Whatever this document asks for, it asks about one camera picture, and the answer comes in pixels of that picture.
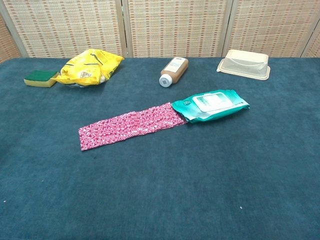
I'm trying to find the blue felt table cover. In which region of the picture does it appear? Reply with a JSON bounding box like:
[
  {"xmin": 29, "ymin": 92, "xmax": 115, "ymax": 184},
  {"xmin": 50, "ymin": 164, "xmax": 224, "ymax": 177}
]
[{"xmin": 0, "ymin": 57, "xmax": 320, "ymax": 240}]

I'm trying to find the green yellow sponge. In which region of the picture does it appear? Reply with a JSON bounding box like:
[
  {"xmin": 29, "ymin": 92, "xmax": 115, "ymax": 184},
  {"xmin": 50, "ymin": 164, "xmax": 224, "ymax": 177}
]
[{"xmin": 23, "ymin": 70, "xmax": 60, "ymax": 88}]

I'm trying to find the woven folding screen panel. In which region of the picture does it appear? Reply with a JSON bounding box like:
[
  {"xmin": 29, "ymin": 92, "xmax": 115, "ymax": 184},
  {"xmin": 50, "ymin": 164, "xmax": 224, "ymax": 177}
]
[
  {"xmin": 121, "ymin": 0, "xmax": 233, "ymax": 59},
  {"xmin": 0, "ymin": 13, "xmax": 22, "ymax": 64},
  {"xmin": 301, "ymin": 27, "xmax": 320, "ymax": 59},
  {"xmin": 0, "ymin": 0, "xmax": 126, "ymax": 59},
  {"xmin": 223, "ymin": 0, "xmax": 320, "ymax": 58}
]

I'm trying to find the brown bottle white cap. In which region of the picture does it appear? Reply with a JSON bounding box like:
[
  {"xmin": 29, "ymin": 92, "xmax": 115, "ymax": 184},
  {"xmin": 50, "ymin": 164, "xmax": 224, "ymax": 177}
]
[{"xmin": 159, "ymin": 56, "xmax": 189, "ymax": 88}]

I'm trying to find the yellow snack bag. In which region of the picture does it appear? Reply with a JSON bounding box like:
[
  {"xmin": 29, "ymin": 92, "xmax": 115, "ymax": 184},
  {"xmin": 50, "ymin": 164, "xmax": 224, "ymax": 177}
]
[{"xmin": 50, "ymin": 48, "xmax": 125, "ymax": 88}]

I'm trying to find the pink patterned wrapper strip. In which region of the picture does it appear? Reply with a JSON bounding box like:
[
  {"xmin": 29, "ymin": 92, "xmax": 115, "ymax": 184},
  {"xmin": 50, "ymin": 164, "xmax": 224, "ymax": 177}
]
[{"xmin": 78, "ymin": 102, "xmax": 188, "ymax": 152}]

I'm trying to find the beige plastic lidded container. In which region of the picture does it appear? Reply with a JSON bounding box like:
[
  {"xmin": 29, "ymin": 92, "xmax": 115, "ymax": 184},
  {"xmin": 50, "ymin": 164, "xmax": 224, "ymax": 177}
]
[{"xmin": 216, "ymin": 49, "xmax": 272, "ymax": 81}]

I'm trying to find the teal wet wipes pack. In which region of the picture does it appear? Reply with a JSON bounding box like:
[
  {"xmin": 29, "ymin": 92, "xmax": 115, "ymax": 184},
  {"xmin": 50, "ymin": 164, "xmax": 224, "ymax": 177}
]
[{"xmin": 171, "ymin": 89, "xmax": 251, "ymax": 124}]

